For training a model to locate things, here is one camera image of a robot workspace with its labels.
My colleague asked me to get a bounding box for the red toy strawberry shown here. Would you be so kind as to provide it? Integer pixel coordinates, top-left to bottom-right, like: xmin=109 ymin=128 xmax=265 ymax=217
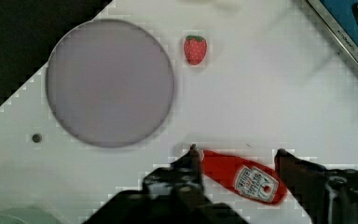
xmin=183 ymin=35 xmax=208 ymax=65

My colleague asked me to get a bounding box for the red ketchup bottle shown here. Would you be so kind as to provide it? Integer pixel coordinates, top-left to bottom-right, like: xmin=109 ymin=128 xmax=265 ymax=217
xmin=200 ymin=150 xmax=287 ymax=205

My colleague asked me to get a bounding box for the green cup with handle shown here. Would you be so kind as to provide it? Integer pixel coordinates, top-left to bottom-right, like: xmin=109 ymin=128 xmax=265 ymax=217
xmin=0 ymin=207 xmax=62 ymax=224

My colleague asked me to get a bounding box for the round grey plate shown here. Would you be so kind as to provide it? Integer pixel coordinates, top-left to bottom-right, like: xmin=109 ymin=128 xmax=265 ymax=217
xmin=46 ymin=20 xmax=175 ymax=147

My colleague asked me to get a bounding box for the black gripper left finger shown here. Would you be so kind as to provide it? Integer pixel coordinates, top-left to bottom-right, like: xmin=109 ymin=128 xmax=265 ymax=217
xmin=142 ymin=144 xmax=205 ymax=211

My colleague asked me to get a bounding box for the toaster oven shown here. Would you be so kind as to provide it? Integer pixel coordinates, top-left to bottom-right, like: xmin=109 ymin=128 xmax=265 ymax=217
xmin=304 ymin=0 xmax=358 ymax=67

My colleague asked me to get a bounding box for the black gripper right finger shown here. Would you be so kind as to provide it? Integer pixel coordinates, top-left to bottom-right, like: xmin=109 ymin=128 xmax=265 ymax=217
xmin=274 ymin=149 xmax=358 ymax=224

